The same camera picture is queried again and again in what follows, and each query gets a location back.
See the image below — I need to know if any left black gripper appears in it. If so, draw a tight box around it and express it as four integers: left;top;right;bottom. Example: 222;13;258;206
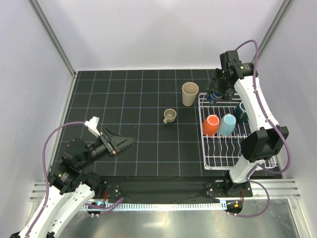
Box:
78;126;137;169

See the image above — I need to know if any dark blue mug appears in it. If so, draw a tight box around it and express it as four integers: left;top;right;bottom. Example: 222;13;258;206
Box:
210;91;222;101

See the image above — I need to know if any orange mug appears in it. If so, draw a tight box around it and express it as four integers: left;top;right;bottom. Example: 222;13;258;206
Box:
202;115;220;136

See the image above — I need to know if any light blue mug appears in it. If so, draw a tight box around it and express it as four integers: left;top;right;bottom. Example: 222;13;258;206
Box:
218;114;236;136

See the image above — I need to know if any dark green mug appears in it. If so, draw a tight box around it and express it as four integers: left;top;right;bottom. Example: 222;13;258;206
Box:
233;102;248;123

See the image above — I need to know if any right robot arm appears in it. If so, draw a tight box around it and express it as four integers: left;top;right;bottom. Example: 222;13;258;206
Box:
207;50;289;196

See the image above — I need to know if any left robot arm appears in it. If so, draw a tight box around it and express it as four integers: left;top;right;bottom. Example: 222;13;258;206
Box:
11;127;135;238

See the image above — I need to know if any tall beige cup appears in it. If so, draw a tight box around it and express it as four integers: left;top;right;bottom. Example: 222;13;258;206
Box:
182;82;199;107

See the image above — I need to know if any small grey-beige mug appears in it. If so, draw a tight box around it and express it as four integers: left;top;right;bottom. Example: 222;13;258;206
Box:
163;109;177;124

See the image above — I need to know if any black grid mat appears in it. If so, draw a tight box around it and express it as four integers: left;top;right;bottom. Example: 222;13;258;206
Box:
65;69;227;177

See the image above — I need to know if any white wire dish rack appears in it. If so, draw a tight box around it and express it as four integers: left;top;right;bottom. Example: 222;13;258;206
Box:
197;93;278;171

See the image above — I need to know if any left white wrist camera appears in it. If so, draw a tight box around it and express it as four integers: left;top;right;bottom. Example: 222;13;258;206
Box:
84;116;101;137

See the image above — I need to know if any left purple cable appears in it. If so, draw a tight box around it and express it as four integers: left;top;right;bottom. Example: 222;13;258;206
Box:
22;120;124;238

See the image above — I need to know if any white slotted cable duct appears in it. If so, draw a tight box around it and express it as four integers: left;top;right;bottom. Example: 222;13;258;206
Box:
74;202;228;213

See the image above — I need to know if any right aluminium frame post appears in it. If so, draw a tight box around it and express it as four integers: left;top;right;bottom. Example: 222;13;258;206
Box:
258;0;293;59

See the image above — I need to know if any aluminium frame post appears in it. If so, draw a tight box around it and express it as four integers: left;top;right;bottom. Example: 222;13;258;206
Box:
258;0;293;59
28;0;76;77

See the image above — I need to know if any left aluminium frame post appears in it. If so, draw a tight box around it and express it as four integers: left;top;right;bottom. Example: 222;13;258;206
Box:
28;0;76;77

